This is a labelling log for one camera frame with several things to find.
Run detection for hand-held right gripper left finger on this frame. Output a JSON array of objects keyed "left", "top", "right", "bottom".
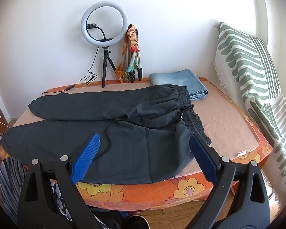
[{"left": 18, "top": 133, "right": 103, "bottom": 229}]

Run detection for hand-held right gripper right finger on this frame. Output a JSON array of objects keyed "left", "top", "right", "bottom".
[{"left": 189, "top": 131, "right": 270, "bottom": 229}]

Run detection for dark drawstring pants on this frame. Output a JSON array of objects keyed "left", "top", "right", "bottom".
[{"left": 0, "top": 84, "right": 212, "bottom": 185}]

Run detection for pink fleece blanket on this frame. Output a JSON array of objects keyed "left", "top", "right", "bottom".
[{"left": 11, "top": 77, "right": 261, "bottom": 179}]

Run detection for orange floral bed sheet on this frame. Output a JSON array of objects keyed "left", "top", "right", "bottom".
[{"left": 0, "top": 77, "right": 273, "bottom": 211}]

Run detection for dark cloth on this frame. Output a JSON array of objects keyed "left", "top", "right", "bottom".
[{"left": 88, "top": 207, "right": 131, "bottom": 229}]

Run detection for person's zebra print trousers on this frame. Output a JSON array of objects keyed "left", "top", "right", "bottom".
[{"left": 0, "top": 157, "right": 69, "bottom": 229}]

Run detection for folded light blue jeans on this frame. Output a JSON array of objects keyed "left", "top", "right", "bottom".
[{"left": 148, "top": 69, "right": 209, "bottom": 101}]

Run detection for dark shoe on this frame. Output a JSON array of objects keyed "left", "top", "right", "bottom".
[{"left": 129, "top": 215, "right": 150, "bottom": 229}]

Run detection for green and white striped throw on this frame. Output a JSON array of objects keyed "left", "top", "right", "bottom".
[{"left": 214, "top": 22, "right": 286, "bottom": 208}]

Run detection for thin black ring light cable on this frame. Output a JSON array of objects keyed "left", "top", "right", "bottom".
[{"left": 43, "top": 46, "right": 100, "bottom": 94}]

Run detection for white ring light on tripod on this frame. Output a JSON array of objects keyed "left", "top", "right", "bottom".
[{"left": 81, "top": 1, "right": 129, "bottom": 89}]

